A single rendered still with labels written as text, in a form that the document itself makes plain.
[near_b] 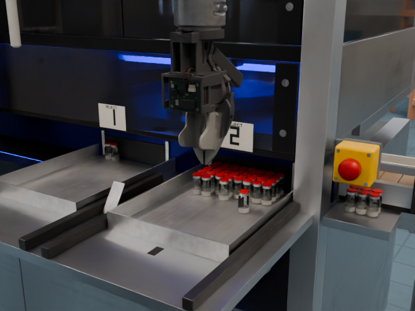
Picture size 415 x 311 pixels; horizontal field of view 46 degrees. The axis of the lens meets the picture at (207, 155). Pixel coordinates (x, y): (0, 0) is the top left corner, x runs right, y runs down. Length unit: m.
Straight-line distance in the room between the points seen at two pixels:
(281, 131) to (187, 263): 0.33
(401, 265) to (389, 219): 1.73
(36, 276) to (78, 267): 0.85
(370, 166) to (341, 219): 0.13
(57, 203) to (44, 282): 0.65
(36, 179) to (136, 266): 0.50
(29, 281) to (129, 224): 0.85
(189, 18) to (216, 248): 0.37
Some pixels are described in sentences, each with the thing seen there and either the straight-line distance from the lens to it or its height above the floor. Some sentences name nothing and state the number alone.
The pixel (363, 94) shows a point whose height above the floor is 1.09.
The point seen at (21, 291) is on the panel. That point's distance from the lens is 1.78.
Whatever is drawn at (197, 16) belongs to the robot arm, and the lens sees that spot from 0.70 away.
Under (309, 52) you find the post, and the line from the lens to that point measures 0.94.
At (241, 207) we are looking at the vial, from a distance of 0.99.
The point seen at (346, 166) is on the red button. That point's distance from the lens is 0.92.
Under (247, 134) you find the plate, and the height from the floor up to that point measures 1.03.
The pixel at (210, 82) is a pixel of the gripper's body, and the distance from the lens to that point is 0.71.
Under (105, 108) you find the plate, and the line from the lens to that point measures 1.24.
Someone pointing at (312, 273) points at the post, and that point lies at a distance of 1.07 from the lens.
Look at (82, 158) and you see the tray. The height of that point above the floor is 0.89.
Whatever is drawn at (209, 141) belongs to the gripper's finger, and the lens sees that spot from 0.75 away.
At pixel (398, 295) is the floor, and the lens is 2.50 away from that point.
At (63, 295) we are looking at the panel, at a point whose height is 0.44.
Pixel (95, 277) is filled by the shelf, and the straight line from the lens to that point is 0.81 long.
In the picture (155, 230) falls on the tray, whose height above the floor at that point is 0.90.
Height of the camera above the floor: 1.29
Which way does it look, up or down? 17 degrees down
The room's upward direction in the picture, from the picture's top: straight up
